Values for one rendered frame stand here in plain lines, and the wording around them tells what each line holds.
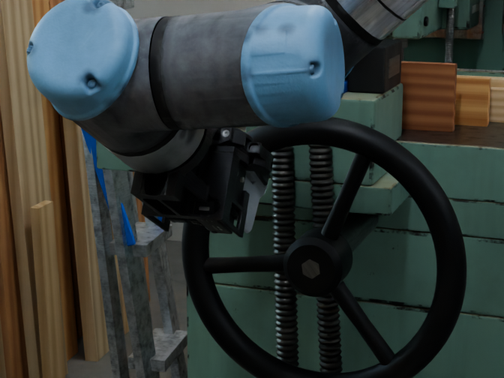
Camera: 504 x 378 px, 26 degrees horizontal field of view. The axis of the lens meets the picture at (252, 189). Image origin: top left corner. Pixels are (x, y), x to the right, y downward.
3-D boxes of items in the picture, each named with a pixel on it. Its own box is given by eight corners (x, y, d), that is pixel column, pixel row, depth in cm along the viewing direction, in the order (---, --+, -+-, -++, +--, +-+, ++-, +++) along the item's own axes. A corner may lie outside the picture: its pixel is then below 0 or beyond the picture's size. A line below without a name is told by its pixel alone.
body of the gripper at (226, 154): (164, 233, 93) (104, 190, 82) (182, 139, 95) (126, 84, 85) (249, 240, 90) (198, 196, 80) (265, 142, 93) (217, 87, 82)
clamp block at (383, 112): (241, 175, 117) (241, 92, 115) (281, 151, 129) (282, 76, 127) (376, 187, 112) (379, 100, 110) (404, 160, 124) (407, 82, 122)
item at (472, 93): (295, 115, 136) (295, 69, 135) (298, 113, 138) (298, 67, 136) (487, 127, 128) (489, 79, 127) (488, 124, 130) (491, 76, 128)
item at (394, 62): (256, 91, 115) (256, 39, 114) (289, 78, 125) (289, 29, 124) (378, 98, 111) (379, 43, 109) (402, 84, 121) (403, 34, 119)
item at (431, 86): (288, 121, 131) (289, 57, 130) (292, 120, 133) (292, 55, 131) (452, 132, 125) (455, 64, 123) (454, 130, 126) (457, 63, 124)
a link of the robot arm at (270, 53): (352, -8, 75) (202, 5, 78) (313, 4, 64) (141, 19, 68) (361, 106, 76) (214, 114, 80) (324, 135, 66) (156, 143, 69)
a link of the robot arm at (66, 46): (130, 96, 66) (6, 103, 68) (195, 157, 76) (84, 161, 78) (143, -21, 68) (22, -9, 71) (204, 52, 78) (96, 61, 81)
